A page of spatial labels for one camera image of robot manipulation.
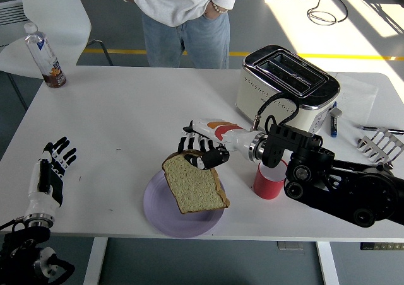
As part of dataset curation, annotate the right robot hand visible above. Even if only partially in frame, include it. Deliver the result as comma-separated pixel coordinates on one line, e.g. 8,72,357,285
177,118,253,170

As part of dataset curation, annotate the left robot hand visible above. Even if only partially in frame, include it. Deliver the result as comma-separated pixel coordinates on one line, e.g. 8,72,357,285
23,136,78,218

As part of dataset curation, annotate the bread slice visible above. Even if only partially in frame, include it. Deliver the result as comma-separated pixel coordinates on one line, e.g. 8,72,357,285
162,150,230,215

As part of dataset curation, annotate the purple plate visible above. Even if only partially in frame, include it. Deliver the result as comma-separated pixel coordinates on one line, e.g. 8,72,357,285
143,171,225,238

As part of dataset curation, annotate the cream and chrome toaster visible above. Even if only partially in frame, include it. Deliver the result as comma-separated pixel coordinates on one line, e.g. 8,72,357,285
235,44,342,148

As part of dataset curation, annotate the red enamel mug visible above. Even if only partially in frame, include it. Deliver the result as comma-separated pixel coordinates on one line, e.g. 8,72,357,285
253,160,288,201

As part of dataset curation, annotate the white table leg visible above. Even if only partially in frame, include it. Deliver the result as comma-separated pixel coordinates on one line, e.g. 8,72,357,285
83,236,109,285
315,241,340,285

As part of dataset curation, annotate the blue marker pen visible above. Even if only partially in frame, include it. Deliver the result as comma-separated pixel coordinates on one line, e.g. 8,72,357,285
330,101,339,137

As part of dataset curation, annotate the white paper sheet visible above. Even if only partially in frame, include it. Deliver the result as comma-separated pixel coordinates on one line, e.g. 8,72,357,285
334,72,379,127

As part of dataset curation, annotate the black and silver pen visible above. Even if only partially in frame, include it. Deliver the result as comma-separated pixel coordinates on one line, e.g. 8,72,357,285
359,125,404,134

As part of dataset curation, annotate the clear plastic drink bottle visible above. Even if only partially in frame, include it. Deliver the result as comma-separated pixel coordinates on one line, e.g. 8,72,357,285
23,21,68,89

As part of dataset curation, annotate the metal toast rack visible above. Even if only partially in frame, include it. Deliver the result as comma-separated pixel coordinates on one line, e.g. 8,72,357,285
357,126,404,165

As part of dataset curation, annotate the person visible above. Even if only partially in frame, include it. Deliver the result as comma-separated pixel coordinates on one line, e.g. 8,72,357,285
102,0,246,70

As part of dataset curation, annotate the black table control panel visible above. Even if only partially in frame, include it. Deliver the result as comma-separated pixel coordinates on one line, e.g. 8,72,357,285
360,242,404,252

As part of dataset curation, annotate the white chair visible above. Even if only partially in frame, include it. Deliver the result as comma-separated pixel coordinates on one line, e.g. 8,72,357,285
0,0,114,111

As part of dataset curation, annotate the white radiator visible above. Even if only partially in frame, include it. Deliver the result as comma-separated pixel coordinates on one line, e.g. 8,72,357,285
0,0,32,30

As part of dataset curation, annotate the grey table bracket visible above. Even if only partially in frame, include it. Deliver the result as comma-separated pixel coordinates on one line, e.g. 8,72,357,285
276,240,304,252

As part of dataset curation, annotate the black floor cable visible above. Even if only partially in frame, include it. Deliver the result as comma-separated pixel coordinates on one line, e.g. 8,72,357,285
307,0,375,26

